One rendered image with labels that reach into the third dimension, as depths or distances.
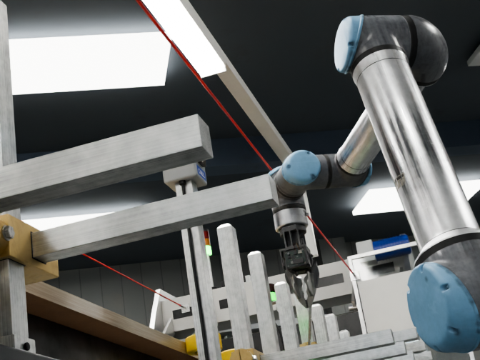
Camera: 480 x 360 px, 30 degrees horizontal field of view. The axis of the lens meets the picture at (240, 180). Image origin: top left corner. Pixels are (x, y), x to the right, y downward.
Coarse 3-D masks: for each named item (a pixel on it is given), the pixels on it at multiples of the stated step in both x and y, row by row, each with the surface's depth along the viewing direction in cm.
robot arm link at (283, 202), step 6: (276, 168) 242; (270, 174) 243; (282, 198) 239; (288, 198) 237; (300, 198) 240; (282, 204) 238; (288, 204) 238; (294, 204) 238; (300, 204) 239; (276, 210) 239
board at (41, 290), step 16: (32, 288) 137; (48, 288) 142; (32, 304) 142; (48, 304) 143; (64, 304) 146; (80, 304) 152; (64, 320) 154; (80, 320) 156; (96, 320) 158; (112, 320) 164; (128, 320) 171; (96, 336) 170; (112, 336) 172; (128, 336) 174; (144, 336) 177; (160, 336) 186; (144, 352) 190; (160, 352) 193; (176, 352) 196
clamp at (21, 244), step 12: (0, 216) 100; (12, 216) 100; (0, 228) 97; (12, 228) 98; (24, 228) 102; (0, 240) 97; (12, 240) 99; (24, 240) 102; (0, 252) 98; (12, 252) 98; (24, 252) 101; (24, 264) 101; (36, 264) 103; (48, 264) 106; (24, 276) 106; (36, 276) 106; (48, 276) 107
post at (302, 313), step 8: (304, 288) 271; (304, 296) 268; (296, 304) 268; (296, 312) 268; (304, 312) 267; (304, 320) 266; (304, 328) 265; (312, 328) 267; (304, 336) 265; (312, 336) 264
